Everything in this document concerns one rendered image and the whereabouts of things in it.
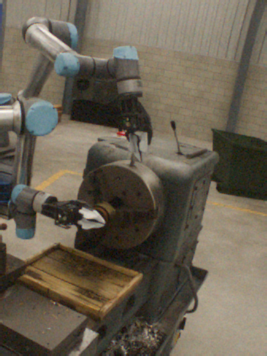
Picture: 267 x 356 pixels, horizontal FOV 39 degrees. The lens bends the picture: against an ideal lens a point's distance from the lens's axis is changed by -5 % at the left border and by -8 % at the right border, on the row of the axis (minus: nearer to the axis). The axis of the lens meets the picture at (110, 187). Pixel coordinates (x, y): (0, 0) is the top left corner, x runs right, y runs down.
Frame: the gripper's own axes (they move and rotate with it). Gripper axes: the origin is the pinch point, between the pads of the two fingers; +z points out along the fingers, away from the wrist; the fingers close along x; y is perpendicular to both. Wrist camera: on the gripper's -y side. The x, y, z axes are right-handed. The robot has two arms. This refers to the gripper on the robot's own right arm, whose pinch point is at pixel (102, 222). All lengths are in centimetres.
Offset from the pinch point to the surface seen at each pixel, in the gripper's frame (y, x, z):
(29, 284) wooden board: 21.7, -19.5, -11.5
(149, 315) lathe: -30, -49, 15
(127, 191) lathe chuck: -15.0, 7.1, 0.3
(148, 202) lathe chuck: -15.2, 5.8, 8.7
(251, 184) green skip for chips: -495, -85, 1
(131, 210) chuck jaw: -9.9, 2.9, 5.1
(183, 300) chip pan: -61, -54, 21
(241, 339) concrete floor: -130, -109, 55
